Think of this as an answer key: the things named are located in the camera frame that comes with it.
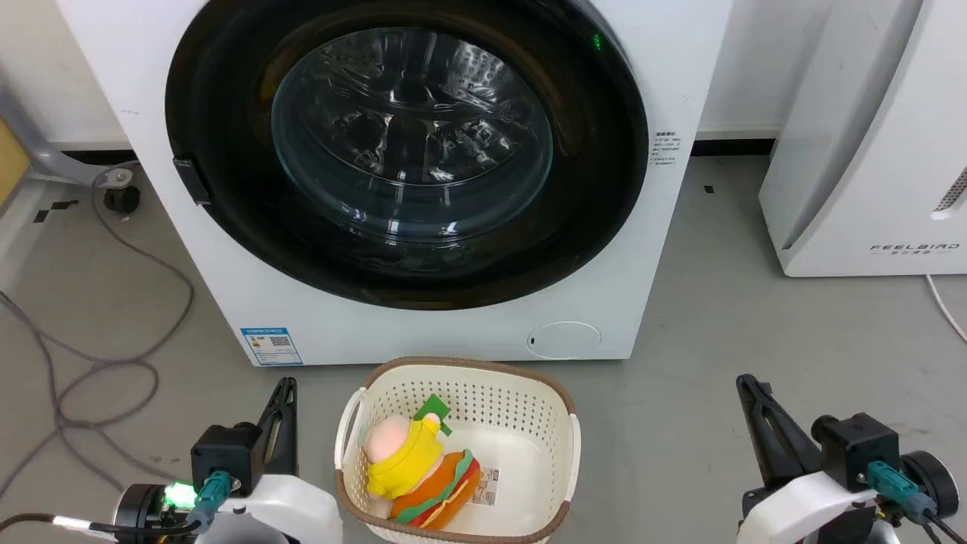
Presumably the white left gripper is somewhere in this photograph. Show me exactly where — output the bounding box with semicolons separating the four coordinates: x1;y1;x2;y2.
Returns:
198;376;344;544

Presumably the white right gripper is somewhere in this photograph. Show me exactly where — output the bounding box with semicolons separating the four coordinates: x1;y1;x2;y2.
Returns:
736;373;882;544

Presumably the white front-load washing machine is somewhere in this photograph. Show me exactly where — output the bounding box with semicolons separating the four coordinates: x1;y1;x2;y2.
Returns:
56;0;734;368

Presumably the black round glass washer door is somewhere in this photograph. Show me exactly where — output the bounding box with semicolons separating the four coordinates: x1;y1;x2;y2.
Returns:
165;0;650;311

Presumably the blue energy label sticker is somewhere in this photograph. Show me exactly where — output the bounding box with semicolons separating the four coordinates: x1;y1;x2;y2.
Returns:
240;326;304;367

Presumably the pink doll in yellow hoodie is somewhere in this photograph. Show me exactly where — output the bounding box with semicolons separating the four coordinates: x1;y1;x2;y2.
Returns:
360;394;453;500

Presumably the hamburger plush toy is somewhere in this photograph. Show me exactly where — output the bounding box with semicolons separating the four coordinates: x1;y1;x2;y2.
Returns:
389;449;483;530

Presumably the white basket label sticker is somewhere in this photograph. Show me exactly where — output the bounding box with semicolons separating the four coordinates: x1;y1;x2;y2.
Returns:
471;466;501;508

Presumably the round white filter cover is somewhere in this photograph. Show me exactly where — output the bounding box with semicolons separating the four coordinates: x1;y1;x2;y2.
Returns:
527;321;603;360

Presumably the cream perforated laundry basket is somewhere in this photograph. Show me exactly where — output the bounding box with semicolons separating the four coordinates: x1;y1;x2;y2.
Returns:
335;357;582;544

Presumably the black caster wheel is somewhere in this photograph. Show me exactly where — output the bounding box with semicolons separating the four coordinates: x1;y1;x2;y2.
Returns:
103;170;142;215

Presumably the white Feelbird appliance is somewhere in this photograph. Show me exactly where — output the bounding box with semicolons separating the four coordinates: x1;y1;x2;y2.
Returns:
758;0;967;278

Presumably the white printed text sticker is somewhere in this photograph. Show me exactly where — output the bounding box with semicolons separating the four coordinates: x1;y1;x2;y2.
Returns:
651;131;682;168

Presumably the tan wooden board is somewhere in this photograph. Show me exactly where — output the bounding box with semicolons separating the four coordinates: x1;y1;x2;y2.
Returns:
0;115;32;206

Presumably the right gripper teal plug cable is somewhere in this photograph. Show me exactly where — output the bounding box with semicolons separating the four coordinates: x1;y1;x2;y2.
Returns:
866;460;967;544

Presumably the grey floor cable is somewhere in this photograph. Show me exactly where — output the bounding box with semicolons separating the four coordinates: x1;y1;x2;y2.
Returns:
0;164;196;499

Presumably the thin white cable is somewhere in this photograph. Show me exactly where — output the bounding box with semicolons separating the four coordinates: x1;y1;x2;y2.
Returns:
925;274;967;342

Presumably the grey metal frame leg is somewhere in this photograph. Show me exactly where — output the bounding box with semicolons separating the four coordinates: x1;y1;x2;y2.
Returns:
0;72;139;189

